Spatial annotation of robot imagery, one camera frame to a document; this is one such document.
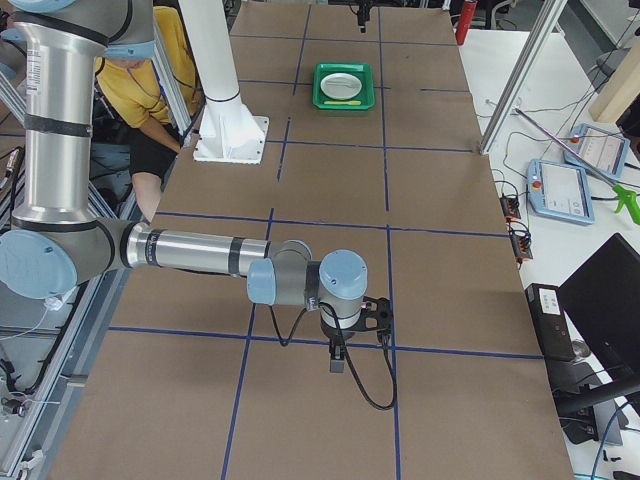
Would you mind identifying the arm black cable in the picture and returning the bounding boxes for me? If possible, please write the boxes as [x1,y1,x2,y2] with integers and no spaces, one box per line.
[268,302,400,412]

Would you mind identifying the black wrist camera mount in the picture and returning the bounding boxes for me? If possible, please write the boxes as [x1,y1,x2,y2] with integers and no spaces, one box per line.
[360,296,394,345]

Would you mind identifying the yellow plastic spoon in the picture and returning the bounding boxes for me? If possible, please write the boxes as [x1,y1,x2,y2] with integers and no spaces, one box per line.
[323,100,362,107]

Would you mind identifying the blue teach pendant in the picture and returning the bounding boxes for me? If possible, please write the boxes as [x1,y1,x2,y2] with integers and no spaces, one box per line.
[527,159,595,225]
[568,123,630,180]

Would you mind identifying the orange terminal block strip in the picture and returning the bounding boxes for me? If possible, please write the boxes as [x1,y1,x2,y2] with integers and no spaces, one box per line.
[499,195,533,265]

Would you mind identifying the black computer box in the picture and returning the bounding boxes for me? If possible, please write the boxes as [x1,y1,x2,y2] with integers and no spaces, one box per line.
[525,283,577,363]

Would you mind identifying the red cylinder tube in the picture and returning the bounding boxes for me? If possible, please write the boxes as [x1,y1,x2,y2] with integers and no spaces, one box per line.
[455,0,477,46]

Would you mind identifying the metal reacher grabber stick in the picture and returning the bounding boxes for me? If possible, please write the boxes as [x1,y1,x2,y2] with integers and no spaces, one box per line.
[513,108,640,225]

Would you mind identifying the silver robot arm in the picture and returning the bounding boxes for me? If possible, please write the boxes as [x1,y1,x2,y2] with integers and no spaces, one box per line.
[1,1,371,372]

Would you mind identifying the green plastic tray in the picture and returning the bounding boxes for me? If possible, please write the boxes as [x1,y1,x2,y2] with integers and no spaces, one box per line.
[312,62,376,111]

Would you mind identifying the near blue teach pendant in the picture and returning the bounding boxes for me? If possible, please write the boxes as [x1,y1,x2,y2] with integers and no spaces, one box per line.
[527,159,595,225]

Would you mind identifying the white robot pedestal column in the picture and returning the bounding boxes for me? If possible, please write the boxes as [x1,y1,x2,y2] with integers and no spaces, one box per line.
[179,0,269,165]

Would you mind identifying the aluminium frame post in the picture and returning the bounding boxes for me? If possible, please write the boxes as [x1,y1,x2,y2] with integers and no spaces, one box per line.
[479,0,568,155]

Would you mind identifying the white round plate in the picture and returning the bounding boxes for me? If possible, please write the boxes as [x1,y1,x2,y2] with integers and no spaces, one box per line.
[320,72,362,100]

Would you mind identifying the far blue teach pendant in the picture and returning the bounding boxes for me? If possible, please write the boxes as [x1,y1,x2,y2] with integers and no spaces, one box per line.
[568,123,630,180]

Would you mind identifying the person in yellow shirt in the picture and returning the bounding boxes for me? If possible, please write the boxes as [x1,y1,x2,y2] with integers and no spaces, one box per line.
[96,6,201,220]

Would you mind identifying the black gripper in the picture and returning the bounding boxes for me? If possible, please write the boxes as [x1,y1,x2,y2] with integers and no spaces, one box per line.
[320,317,366,374]

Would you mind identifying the black monitor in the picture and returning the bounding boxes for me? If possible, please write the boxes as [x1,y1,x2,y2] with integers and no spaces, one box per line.
[559,233,639,373]

